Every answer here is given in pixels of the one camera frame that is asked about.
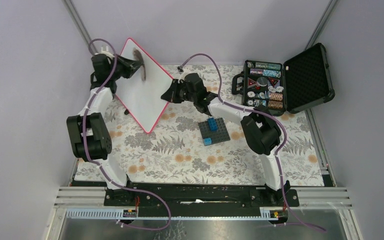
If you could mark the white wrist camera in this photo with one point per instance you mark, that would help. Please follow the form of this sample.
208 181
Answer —
105 49
183 73

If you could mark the blue brick stack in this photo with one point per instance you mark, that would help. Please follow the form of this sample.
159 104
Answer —
212 124

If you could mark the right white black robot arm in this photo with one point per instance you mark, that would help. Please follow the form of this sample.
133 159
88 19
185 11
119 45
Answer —
262 131

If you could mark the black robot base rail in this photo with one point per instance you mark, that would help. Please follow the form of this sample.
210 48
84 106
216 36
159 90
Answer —
200 200

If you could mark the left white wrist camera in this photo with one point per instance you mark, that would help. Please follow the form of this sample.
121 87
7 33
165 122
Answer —
105 49

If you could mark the floral table mat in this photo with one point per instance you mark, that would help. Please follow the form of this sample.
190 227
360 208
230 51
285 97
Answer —
174 152

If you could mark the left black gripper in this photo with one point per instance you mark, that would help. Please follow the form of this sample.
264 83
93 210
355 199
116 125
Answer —
130 66

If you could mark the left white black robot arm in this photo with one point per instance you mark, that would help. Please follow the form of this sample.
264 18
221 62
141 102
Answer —
89 137

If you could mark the red framed whiteboard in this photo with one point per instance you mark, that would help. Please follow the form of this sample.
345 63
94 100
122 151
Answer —
141 93

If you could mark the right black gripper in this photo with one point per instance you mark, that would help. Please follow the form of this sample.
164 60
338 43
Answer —
171 94

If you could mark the small light blue brick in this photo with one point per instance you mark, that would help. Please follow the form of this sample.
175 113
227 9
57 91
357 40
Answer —
207 141

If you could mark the black poker chip case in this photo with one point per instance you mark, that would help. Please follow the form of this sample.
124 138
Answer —
298 84

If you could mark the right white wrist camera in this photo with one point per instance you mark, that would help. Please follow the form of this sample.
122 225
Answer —
183 73

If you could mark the dark grey brick baseplate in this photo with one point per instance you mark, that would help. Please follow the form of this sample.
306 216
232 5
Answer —
219 136

